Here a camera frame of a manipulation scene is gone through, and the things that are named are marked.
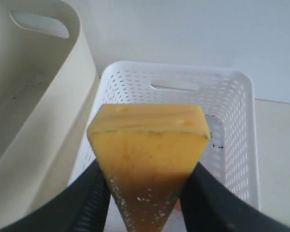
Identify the white perforated plastic basket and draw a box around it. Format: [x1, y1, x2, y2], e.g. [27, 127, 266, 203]
[67, 60, 261, 232]

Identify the yellow cheese wedge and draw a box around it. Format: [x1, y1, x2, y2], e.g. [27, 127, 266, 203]
[87, 103, 210, 232]

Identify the cream plastic bin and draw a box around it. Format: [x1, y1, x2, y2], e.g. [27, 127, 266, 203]
[0, 0, 96, 227]

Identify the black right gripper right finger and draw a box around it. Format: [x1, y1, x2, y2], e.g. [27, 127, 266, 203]
[180, 163, 290, 232]

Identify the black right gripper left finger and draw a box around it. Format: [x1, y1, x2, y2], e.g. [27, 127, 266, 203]
[4, 161, 110, 232]

